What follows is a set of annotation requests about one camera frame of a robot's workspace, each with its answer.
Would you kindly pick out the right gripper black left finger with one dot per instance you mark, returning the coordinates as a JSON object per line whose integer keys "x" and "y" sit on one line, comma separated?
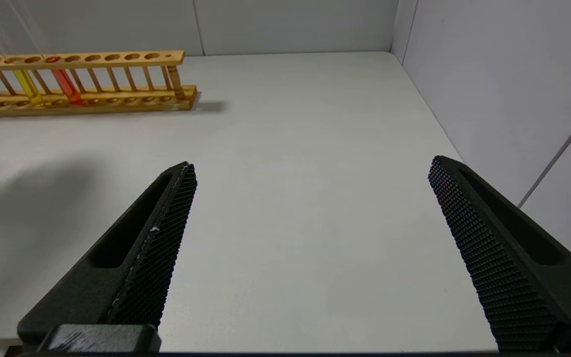
{"x": 92, "y": 292}

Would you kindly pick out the wooden test tube rack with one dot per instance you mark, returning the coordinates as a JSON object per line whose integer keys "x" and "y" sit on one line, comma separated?
{"x": 117, "y": 94}

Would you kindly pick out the test tube with red liquid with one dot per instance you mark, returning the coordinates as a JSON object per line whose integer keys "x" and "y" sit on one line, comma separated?
{"x": 68, "y": 89}

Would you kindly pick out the test tube with yellow liquid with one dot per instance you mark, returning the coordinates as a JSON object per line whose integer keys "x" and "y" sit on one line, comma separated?
{"x": 29, "y": 89}

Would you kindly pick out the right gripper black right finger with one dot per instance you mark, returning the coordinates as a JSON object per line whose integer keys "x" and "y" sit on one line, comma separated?
{"x": 513, "y": 277}

